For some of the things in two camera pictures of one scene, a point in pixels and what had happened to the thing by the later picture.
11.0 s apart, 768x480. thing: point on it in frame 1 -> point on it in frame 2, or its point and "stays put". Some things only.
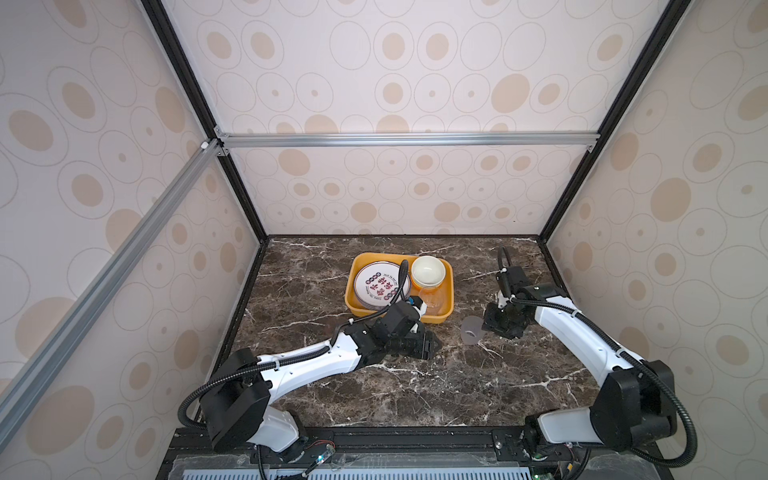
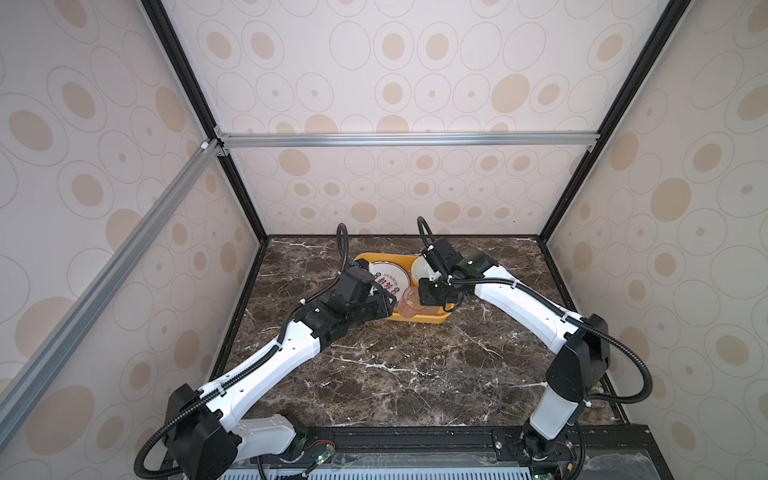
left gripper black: x=424 y=345 -> x=384 y=305
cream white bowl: x=428 y=272 stays put
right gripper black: x=490 y=323 -> x=425 y=298
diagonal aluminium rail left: x=38 y=372 stays put
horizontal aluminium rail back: x=405 y=140 stays put
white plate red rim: x=375 y=284 stays put
